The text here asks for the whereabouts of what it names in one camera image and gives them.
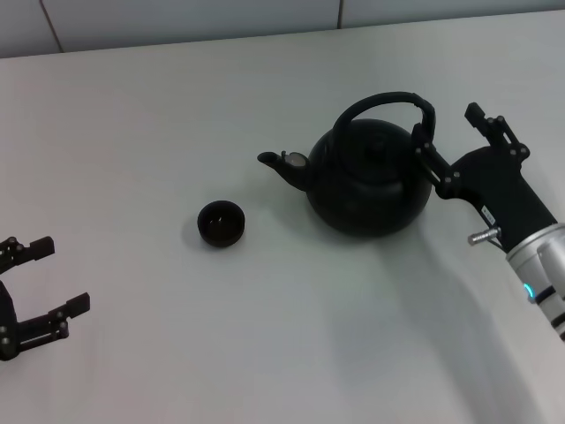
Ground black round teapot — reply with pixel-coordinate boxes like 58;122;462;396
257;91;438;238

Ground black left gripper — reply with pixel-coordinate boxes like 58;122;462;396
0;236;92;361

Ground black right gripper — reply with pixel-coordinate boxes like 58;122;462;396
411;101;557;253

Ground silver cable connector plug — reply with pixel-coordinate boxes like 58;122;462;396
467;227;502;246

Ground small dark teacup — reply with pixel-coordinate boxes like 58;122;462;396
196;200;246;249

